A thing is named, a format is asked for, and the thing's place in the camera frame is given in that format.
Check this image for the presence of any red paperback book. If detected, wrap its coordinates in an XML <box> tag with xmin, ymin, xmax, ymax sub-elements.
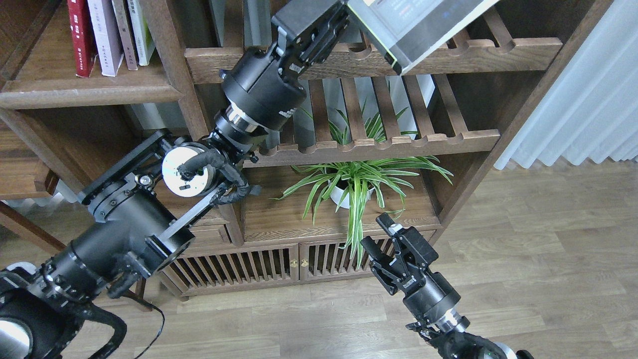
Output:
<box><xmin>67</xmin><ymin>0</ymin><xmax>98</xmax><ymax>79</ymax></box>

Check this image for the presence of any white plant pot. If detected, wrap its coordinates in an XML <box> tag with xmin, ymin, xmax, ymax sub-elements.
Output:
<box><xmin>330</xmin><ymin>181</ymin><xmax>375</xmax><ymax>212</ymax></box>

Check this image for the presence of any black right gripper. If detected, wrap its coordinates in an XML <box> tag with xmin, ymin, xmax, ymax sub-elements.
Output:
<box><xmin>360</xmin><ymin>213</ymin><xmax>461</xmax><ymax>325</ymax></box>

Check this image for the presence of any white curtain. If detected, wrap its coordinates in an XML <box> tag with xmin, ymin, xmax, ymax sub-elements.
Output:
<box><xmin>494</xmin><ymin>0</ymin><xmax>638</xmax><ymax>170</ymax></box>

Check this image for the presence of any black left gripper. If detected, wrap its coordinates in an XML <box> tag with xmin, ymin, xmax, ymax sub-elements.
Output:
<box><xmin>220</xmin><ymin>0</ymin><xmax>348</xmax><ymax>131</ymax></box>

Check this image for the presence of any pale lilac paperback book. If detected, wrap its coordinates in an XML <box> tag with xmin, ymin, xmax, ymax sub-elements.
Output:
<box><xmin>87</xmin><ymin>0</ymin><xmax>125</xmax><ymax>77</ymax></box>

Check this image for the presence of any brown upright book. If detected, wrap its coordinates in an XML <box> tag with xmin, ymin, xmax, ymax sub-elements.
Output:
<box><xmin>112</xmin><ymin>0</ymin><xmax>139</xmax><ymax>71</ymax></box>

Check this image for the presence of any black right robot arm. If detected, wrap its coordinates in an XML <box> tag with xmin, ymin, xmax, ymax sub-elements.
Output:
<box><xmin>361</xmin><ymin>213</ymin><xmax>531</xmax><ymax>359</ymax></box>

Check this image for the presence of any yellow and black thick book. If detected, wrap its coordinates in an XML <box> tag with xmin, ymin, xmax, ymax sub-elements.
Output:
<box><xmin>344</xmin><ymin>0</ymin><xmax>497</xmax><ymax>75</ymax></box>

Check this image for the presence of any white green upright book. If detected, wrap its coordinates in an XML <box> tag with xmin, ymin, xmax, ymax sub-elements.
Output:
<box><xmin>127</xmin><ymin>0</ymin><xmax>156</xmax><ymax>66</ymax></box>

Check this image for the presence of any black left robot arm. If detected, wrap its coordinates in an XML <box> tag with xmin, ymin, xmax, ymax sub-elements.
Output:
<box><xmin>1</xmin><ymin>0</ymin><xmax>348</xmax><ymax>359</ymax></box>

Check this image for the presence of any dark wooden bookshelf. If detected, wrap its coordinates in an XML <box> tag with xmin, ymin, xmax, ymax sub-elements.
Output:
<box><xmin>1</xmin><ymin>0</ymin><xmax>612</xmax><ymax>298</ymax></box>

